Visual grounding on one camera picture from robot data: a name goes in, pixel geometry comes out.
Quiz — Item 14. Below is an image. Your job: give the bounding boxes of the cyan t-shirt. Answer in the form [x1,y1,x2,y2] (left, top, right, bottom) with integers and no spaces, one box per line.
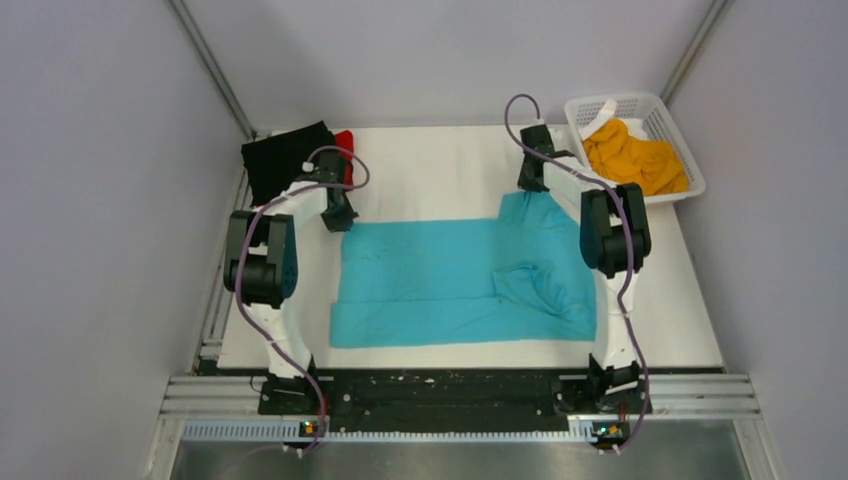
[329,192,597,349]

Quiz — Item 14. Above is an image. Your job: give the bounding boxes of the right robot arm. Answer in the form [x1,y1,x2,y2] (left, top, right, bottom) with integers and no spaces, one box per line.
[517,124,652,417]

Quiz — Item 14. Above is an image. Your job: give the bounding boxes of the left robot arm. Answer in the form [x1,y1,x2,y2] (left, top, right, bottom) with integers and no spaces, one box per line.
[223,152,357,416]

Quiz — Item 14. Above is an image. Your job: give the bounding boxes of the folded red t-shirt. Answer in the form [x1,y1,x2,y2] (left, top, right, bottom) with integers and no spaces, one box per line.
[334,130,354,185]

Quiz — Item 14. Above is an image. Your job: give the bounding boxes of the folded black t-shirt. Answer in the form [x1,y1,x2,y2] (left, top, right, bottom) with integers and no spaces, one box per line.
[241,121,336,206]

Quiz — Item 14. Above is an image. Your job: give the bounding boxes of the orange t-shirt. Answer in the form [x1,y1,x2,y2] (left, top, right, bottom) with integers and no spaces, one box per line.
[582,119,689,196]

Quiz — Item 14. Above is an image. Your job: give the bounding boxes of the white cloth in basket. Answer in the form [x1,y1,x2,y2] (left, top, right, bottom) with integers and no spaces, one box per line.
[578,99,649,140]

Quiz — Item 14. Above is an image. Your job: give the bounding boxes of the white plastic basket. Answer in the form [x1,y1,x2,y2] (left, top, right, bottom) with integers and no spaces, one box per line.
[564,93,706,204]

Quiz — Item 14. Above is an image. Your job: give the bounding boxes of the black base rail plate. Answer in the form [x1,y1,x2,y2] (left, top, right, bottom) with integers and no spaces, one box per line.
[258,368,649,433]

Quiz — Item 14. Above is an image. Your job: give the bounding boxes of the left aluminium frame post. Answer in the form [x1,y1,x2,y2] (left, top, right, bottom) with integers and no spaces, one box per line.
[165,0,256,140]

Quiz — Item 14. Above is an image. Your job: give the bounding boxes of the aluminium frame post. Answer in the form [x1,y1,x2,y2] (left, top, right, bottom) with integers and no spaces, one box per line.
[165,0,256,140]
[659,0,735,106]

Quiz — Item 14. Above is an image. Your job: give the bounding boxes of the white cable duct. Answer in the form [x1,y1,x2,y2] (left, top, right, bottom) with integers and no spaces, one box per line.
[181,418,624,444]

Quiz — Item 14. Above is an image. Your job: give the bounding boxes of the right aluminium frame post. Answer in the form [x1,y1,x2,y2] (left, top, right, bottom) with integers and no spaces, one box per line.
[659,0,735,106]

